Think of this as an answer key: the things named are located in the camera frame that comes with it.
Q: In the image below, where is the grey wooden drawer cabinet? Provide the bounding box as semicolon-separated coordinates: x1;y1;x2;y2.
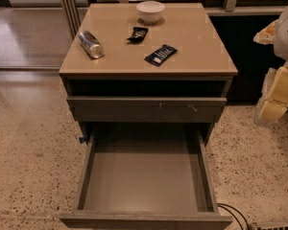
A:
60;3;237;139

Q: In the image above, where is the open grey middle drawer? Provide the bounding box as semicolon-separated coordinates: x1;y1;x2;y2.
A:
60;132;232;230

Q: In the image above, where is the silver metal can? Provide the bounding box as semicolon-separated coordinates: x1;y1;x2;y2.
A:
79;31;104;59

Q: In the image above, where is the black floor cable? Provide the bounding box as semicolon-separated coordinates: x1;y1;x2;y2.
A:
216;202;251;230

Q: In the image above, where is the dark blue rxbar wrapper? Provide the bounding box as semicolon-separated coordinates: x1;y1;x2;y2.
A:
145;44;178;67

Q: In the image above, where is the cream white gripper body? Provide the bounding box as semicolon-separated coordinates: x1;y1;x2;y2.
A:
253;7;288;61

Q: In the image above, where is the white ceramic bowl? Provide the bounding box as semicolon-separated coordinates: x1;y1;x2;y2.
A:
136;1;165;24

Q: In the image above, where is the closed grey top drawer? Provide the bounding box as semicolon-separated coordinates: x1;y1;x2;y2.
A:
67;96;227;123

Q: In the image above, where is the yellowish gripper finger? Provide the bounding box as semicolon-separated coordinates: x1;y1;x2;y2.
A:
268;61;288;107
254;68;288;127

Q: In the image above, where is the small black snack packet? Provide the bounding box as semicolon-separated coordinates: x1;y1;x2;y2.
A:
128;27;148;42

